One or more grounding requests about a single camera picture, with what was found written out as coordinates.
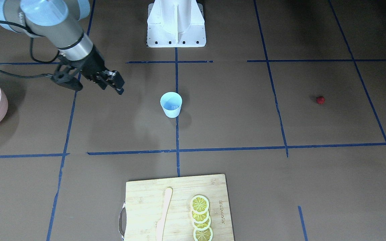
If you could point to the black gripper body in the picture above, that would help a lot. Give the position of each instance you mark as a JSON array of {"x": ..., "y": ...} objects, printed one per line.
[{"x": 94, "y": 63}]

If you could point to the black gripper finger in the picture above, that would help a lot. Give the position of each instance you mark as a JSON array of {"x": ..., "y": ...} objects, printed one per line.
[{"x": 114, "y": 80}]

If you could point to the red strawberry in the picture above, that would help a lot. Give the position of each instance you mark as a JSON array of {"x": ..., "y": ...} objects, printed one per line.
[{"x": 320, "y": 100}]

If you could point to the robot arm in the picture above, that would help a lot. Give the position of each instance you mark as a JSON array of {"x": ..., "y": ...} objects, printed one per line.
[{"x": 58, "y": 21}]

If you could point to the light blue paper cup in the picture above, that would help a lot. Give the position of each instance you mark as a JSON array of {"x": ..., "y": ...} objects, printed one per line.
[{"x": 171, "y": 103}]

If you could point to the wooden cutting board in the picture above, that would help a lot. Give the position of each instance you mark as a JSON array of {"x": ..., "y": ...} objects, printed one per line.
[{"x": 143, "y": 204}]

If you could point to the wooden knife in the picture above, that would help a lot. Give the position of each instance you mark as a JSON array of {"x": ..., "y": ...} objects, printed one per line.
[{"x": 160, "y": 225}]

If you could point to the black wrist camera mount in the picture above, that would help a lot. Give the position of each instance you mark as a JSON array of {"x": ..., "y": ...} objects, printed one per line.
[{"x": 65, "y": 74}]

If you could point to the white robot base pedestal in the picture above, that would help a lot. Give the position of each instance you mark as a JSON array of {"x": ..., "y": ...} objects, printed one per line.
[{"x": 175, "y": 24}]

